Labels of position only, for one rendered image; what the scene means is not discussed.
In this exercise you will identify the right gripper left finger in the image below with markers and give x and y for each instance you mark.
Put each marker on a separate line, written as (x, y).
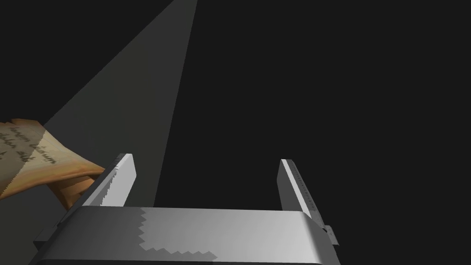
(118, 184)

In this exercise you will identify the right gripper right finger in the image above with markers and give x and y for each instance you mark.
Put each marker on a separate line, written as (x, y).
(297, 187)

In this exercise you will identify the brown book with script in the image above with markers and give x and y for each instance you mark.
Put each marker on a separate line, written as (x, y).
(40, 158)

